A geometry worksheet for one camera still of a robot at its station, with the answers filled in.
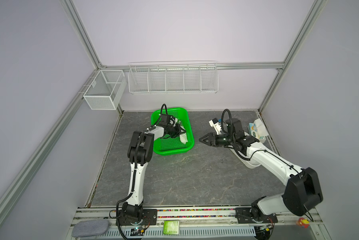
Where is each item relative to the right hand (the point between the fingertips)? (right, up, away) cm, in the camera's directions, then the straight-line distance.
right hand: (201, 141), depth 79 cm
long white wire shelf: (-17, +42, +23) cm, 51 cm away
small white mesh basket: (-63, +33, +23) cm, 75 cm away
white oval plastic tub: (+16, -5, -18) cm, 24 cm away
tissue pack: (+41, +5, +21) cm, 46 cm away
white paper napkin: (-10, +1, +22) cm, 24 cm away
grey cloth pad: (-54, -40, -9) cm, 67 cm away
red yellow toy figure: (+46, -36, -11) cm, 59 cm away
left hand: (-7, +4, +25) cm, 26 cm away
